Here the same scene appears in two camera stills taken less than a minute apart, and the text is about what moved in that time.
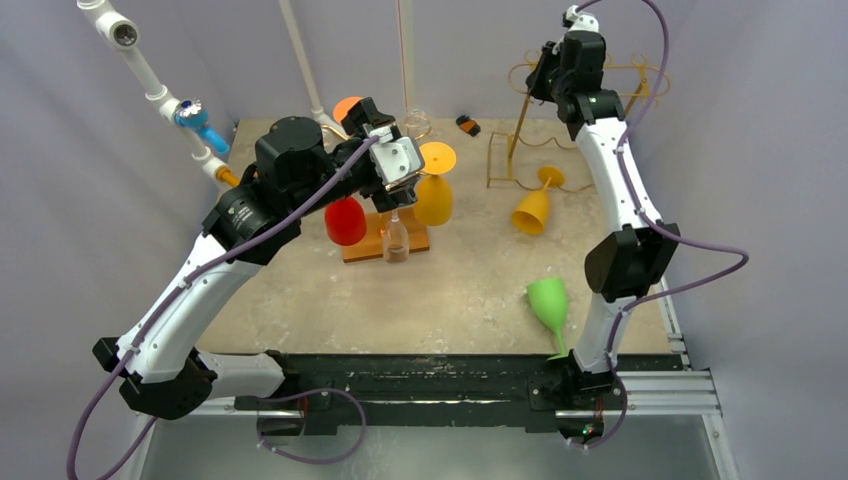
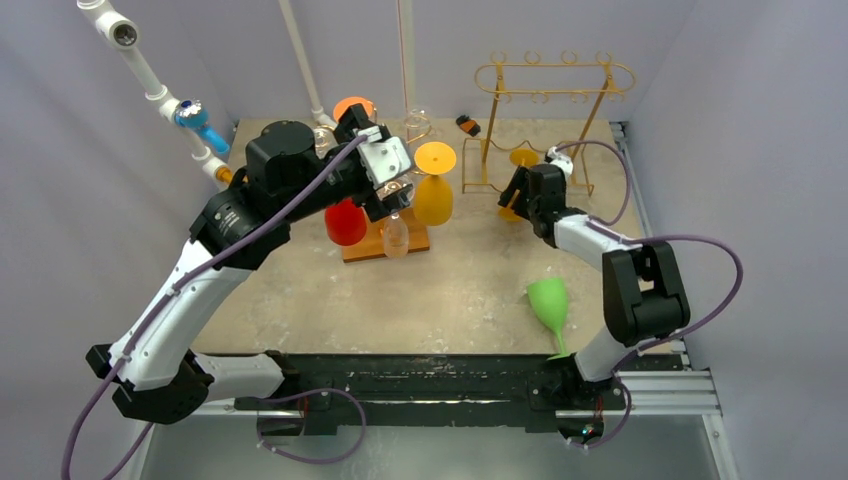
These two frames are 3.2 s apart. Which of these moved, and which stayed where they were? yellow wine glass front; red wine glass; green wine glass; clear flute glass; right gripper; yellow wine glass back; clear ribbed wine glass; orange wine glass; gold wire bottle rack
Moved: gold wire bottle rack; yellow wine glass back; right gripper
Stayed: yellow wine glass front; red wine glass; clear flute glass; orange wine glass; clear ribbed wine glass; green wine glass
